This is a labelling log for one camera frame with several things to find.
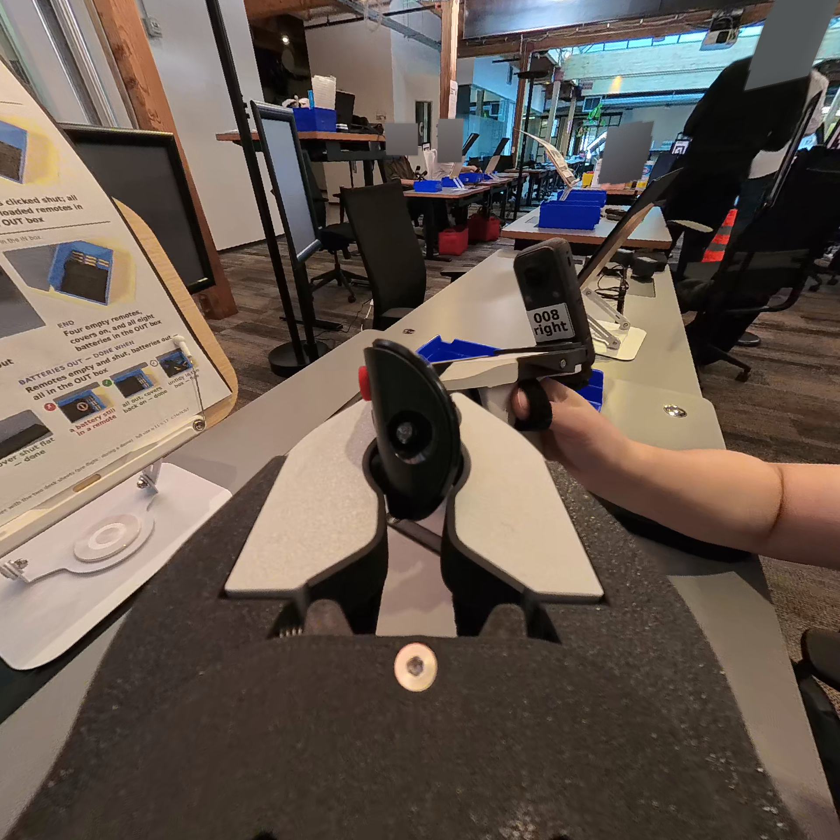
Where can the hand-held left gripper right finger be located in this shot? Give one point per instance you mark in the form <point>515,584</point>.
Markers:
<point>525,525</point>

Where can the dark wall monitor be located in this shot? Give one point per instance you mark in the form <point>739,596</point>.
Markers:
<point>151,197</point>

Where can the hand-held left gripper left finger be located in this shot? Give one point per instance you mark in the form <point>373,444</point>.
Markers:
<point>309,525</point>

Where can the person's right forearm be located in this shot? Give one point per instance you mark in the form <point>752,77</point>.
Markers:
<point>735,492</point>

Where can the person's right hand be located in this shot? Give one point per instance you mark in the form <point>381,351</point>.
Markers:
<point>584,427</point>

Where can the white stand with black rod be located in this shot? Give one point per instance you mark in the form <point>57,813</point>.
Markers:
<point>617,328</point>

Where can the black remote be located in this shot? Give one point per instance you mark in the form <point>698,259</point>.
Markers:
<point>414,427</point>

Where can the black framed display on stand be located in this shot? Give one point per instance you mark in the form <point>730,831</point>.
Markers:
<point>289,184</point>

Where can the black office chair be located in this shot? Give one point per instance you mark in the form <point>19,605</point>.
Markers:
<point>788,263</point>
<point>383,250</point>

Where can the blue plastic bin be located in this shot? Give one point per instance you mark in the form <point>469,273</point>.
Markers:
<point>314,120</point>
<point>568,214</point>
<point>453,349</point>

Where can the printed instruction poster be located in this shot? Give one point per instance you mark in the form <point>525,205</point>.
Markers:
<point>79,341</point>

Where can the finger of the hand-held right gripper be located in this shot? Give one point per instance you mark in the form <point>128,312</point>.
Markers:
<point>486,372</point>

